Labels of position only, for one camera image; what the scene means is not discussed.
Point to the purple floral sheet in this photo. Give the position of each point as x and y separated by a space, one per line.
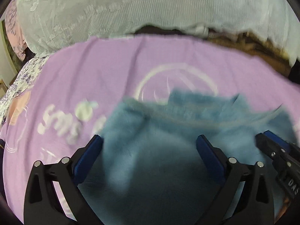
21 75

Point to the brown woven mat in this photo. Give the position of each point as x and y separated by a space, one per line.
257 51

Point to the white grey cloth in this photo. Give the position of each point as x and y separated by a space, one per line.
199 30

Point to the pink floral cloth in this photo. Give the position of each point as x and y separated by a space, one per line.
14 35

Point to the purple printed bedsheet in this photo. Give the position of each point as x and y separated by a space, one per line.
93 75

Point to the blue fleece jacket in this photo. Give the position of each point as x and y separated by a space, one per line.
152 150

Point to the wooden framed panel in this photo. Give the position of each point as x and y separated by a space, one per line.
9 54

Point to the white lace pillow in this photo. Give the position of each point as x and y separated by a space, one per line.
117 9

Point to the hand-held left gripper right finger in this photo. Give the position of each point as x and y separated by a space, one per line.
208 160

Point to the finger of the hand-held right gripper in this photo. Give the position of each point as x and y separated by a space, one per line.
267 145
279 139

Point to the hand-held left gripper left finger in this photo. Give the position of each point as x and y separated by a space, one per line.
89 160

